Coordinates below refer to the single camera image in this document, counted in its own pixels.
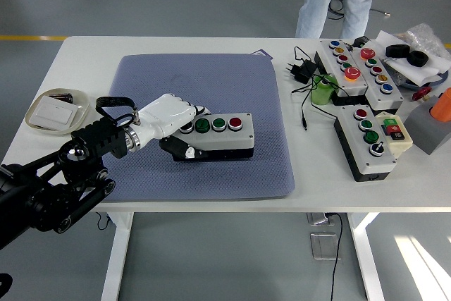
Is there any white table leg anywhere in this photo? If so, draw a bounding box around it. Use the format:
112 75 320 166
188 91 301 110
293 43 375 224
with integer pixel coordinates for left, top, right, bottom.
347 211 385 301
100 211 135 301

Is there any red knob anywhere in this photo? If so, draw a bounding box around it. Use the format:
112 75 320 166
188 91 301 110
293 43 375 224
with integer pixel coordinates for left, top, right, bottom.
412 86 433 102

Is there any clear bubble wrap bag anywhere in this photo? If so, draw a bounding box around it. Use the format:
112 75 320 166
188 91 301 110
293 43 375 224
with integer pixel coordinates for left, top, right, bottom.
396 23 451 61

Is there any purple card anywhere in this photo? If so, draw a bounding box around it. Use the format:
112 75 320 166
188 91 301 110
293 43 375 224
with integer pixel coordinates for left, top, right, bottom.
249 49 275 61

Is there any cream three-button switch box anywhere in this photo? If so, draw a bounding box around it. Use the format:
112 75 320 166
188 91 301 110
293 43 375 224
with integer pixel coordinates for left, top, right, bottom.
373 111 414 159

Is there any black power adapter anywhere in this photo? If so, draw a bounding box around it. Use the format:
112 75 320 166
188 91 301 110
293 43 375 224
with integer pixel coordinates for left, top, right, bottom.
283 59 318 85

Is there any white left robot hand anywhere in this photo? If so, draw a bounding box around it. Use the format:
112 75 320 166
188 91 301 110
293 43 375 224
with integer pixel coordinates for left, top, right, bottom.
135 93 212 160

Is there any metal floor socket plate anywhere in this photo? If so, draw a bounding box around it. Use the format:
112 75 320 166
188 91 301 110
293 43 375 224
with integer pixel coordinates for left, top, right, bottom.
306 211 332 226
309 232 342 262

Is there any grey four-button control box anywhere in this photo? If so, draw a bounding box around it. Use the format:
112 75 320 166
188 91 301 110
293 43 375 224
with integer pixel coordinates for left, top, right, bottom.
333 104 397 183
172 112 255 163

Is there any white wall switch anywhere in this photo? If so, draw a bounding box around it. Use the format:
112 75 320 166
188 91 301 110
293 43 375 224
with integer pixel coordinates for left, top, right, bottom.
28 95 79 129

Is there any grey-blue textured mat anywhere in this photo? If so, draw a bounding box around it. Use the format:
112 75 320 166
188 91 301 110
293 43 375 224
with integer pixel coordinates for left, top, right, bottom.
101 53 295 202

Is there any grey five-button control box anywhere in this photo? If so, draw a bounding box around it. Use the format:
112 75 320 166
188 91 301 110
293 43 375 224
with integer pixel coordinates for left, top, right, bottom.
313 39 370 106
348 46 405 111

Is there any white oval dish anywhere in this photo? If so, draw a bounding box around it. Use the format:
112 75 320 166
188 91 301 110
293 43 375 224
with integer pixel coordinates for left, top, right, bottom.
25 87 91 136

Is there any black cable under table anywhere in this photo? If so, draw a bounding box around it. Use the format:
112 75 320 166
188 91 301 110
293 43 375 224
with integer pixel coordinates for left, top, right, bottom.
323 211 345 301

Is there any orange cylinder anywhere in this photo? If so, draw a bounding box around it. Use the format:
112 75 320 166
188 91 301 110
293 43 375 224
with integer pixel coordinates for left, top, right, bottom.
429 87 451 122

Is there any blue-grey round plate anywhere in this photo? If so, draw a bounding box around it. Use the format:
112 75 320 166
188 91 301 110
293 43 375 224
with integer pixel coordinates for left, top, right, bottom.
397 68 450 90

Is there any green plastic bottle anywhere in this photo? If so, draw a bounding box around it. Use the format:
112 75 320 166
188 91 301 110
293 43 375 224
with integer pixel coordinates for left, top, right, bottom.
309 73 339 106

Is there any small black cable loop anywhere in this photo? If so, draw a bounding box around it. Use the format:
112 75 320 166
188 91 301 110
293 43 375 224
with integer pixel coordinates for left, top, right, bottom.
95 211 112 231

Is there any white foam sheet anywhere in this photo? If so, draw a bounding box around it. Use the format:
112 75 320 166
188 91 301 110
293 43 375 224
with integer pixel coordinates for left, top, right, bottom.
373 30 451 85

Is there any black adapter cord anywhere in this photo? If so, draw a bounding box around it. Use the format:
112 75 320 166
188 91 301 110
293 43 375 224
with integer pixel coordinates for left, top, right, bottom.
290 45 342 132

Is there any black foam ring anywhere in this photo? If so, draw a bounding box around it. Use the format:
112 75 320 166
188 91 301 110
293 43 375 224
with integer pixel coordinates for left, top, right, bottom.
385 44 412 59
408 50 431 68

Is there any small dark brown object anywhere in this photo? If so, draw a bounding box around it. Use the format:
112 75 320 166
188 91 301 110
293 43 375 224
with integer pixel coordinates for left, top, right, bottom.
47 92 75 104

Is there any grey wedge block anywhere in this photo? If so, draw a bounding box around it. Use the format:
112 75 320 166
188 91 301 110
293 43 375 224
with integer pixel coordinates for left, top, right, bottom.
402 95 451 156

